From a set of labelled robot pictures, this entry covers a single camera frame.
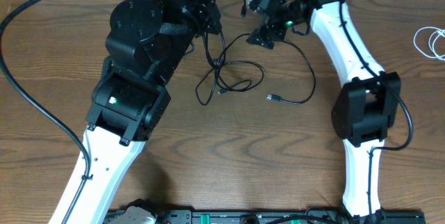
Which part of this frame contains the black USB cable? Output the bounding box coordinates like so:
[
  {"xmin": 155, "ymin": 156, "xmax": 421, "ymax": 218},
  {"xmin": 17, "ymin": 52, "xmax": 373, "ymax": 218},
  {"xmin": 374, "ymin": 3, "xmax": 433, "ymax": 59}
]
[
  {"xmin": 194, "ymin": 31, "xmax": 265, "ymax": 106},
  {"xmin": 222, "ymin": 0, "xmax": 317, "ymax": 106}
]

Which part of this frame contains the white USB cable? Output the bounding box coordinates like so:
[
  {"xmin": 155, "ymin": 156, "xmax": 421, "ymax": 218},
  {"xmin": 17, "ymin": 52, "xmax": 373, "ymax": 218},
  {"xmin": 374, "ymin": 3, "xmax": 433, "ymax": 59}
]
[{"xmin": 412, "ymin": 26, "xmax": 445, "ymax": 61}]

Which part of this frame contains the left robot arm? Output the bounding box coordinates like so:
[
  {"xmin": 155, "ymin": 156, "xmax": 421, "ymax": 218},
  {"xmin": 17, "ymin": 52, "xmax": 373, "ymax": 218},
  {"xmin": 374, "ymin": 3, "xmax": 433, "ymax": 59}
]
[{"xmin": 51, "ymin": 0, "xmax": 222, "ymax": 223}]

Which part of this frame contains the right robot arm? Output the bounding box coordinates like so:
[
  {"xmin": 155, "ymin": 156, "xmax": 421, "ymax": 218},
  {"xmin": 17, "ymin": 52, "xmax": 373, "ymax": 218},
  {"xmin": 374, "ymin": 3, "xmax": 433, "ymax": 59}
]
[{"xmin": 245, "ymin": 0, "xmax": 403, "ymax": 223}]

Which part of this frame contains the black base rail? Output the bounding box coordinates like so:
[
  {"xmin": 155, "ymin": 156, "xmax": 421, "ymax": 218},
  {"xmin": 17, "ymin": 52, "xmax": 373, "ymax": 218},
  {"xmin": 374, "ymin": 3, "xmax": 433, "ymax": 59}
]
[{"xmin": 104, "ymin": 209, "xmax": 427, "ymax": 224}]

